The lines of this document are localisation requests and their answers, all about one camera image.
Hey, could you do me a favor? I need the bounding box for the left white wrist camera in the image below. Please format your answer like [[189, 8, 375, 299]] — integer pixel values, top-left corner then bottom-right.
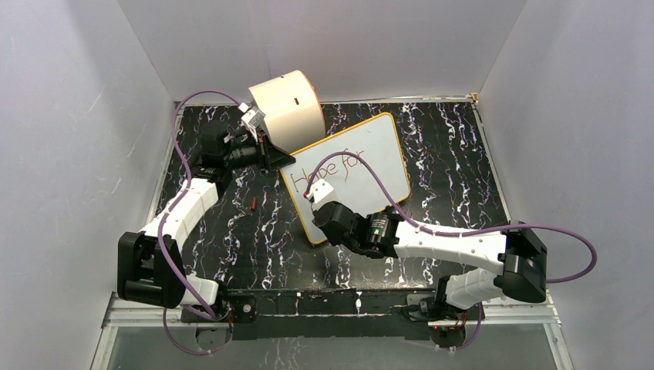
[[238, 103, 265, 142]]

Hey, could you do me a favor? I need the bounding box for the beige cylindrical container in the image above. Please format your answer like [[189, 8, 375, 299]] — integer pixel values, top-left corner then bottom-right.
[[248, 70, 326, 153]]

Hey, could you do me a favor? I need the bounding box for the purple cable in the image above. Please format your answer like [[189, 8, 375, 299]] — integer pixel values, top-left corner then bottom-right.
[[156, 90, 246, 356], [305, 150, 598, 352]]

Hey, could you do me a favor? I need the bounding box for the yellow framed whiteboard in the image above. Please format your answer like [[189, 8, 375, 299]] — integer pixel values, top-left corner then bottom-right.
[[281, 113, 411, 244]]

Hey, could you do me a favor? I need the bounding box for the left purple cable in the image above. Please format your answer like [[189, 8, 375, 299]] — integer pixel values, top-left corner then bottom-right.
[[156, 90, 246, 356]]

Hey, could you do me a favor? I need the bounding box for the aluminium frame rail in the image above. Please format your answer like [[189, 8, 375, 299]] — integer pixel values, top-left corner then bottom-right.
[[103, 288, 561, 328]]

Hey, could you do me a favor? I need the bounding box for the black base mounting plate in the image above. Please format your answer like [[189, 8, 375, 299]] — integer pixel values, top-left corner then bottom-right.
[[180, 288, 486, 346]]

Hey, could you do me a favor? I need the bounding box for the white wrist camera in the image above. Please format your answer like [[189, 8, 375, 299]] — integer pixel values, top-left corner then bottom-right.
[[305, 179, 339, 211], [238, 103, 265, 142]]

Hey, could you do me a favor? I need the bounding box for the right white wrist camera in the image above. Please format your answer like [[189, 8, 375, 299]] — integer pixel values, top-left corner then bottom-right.
[[305, 179, 339, 211]]

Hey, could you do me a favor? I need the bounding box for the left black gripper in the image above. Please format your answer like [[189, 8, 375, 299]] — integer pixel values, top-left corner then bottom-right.
[[224, 130, 296, 176]]

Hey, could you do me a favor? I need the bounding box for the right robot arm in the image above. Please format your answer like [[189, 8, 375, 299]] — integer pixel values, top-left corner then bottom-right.
[[313, 201, 548, 319]]

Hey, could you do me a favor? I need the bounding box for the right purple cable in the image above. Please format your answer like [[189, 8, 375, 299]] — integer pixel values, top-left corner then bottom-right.
[[305, 150, 598, 352]]

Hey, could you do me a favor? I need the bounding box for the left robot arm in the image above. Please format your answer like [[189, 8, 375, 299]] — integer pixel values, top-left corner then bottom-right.
[[117, 125, 295, 321]]

